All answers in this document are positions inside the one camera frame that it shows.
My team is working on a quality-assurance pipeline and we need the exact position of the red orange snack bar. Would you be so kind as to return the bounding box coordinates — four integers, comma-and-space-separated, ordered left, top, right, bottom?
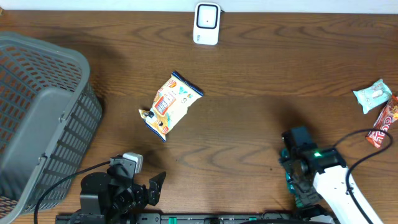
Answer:
366, 95, 397, 148

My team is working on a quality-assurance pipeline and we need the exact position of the grey plastic basket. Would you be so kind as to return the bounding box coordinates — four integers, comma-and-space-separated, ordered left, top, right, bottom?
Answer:
1, 32, 103, 223

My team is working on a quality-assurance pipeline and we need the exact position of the teal mouthwash bottle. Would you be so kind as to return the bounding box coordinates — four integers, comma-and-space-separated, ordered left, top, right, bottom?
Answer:
279, 147, 308, 208

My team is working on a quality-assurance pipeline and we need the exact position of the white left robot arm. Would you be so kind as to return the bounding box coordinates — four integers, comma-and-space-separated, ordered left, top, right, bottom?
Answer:
78, 153, 167, 223

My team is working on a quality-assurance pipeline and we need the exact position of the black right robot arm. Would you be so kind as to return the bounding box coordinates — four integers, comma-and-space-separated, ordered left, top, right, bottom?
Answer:
279, 126, 382, 223

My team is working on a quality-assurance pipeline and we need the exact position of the yellow snack bag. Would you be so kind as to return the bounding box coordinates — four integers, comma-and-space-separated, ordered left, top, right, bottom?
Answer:
139, 71, 203, 142

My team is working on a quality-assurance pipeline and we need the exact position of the white barcode scanner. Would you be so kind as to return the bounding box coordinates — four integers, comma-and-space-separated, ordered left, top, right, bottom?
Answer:
193, 2, 221, 45

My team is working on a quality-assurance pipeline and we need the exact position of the light teal wipes packet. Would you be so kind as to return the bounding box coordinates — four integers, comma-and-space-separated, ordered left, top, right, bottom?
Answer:
353, 79, 392, 114

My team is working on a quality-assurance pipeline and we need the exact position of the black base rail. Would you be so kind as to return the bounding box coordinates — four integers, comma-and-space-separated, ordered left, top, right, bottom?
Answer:
55, 213, 339, 224

